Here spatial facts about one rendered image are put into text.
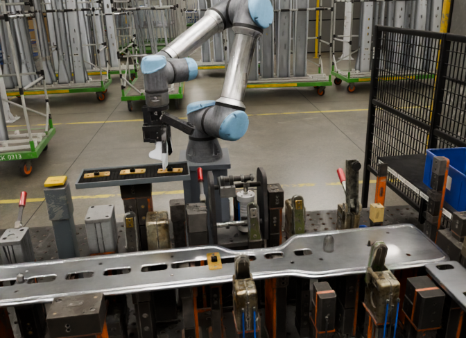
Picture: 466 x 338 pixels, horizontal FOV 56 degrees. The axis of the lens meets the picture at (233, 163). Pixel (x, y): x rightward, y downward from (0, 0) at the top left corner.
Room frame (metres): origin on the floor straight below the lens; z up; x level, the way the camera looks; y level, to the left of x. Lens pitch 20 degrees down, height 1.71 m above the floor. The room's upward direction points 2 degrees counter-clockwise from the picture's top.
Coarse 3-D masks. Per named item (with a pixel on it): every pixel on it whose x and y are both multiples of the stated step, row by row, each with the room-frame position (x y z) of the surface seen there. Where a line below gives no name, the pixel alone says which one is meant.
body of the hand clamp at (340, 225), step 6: (342, 204) 1.33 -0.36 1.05; (342, 210) 1.30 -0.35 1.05; (342, 216) 1.29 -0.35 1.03; (348, 216) 1.28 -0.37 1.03; (354, 216) 1.28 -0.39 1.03; (336, 222) 1.34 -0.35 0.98; (342, 222) 1.29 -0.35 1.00; (348, 222) 1.28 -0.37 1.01; (354, 222) 1.28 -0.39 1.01; (336, 228) 1.34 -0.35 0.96; (342, 228) 1.29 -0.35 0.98; (348, 228) 1.28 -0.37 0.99
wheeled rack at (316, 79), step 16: (320, 0) 8.74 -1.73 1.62; (320, 16) 8.73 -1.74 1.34; (224, 32) 8.72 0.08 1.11; (320, 32) 8.73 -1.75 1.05; (224, 48) 7.84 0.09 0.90; (320, 48) 8.74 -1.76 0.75; (272, 80) 7.92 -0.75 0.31; (288, 80) 7.91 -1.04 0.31; (304, 80) 7.91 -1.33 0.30; (320, 80) 7.89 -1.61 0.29
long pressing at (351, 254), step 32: (96, 256) 1.13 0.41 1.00; (128, 256) 1.13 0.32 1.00; (160, 256) 1.13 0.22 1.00; (192, 256) 1.12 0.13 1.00; (224, 256) 1.12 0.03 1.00; (256, 256) 1.11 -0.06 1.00; (288, 256) 1.11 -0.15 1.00; (320, 256) 1.10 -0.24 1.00; (352, 256) 1.10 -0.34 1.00; (416, 256) 1.08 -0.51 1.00; (448, 256) 1.08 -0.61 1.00; (0, 288) 1.00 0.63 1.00; (32, 288) 0.99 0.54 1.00; (64, 288) 0.99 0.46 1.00; (96, 288) 0.98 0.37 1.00; (128, 288) 0.98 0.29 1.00; (160, 288) 0.98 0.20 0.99
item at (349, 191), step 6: (348, 162) 1.30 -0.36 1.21; (354, 162) 1.28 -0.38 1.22; (348, 168) 1.30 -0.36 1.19; (354, 168) 1.27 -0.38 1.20; (360, 168) 1.28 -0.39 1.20; (348, 174) 1.30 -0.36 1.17; (354, 174) 1.31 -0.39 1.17; (348, 180) 1.29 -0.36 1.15; (354, 180) 1.30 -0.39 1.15; (348, 186) 1.29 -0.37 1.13; (354, 186) 1.30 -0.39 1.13; (348, 192) 1.29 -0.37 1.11; (354, 192) 1.30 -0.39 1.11; (348, 198) 1.28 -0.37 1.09; (354, 198) 1.30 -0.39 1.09; (348, 204) 1.28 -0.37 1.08; (354, 204) 1.30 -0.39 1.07; (348, 210) 1.28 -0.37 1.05; (354, 210) 1.29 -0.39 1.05
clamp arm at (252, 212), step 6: (252, 204) 1.25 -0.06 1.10; (252, 210) 1.24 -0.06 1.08; (258, 210) 1.25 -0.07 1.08; (252, 216) 1.23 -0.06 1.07; (258, 216) 1.24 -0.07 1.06; (252, 222) 1.24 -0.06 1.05; (258, 222) 1.24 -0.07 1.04; (252, 228) 1.23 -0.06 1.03; (258, 228) 1.23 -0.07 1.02; (252, 234) 1.23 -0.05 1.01; (258, 234) 1.23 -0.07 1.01
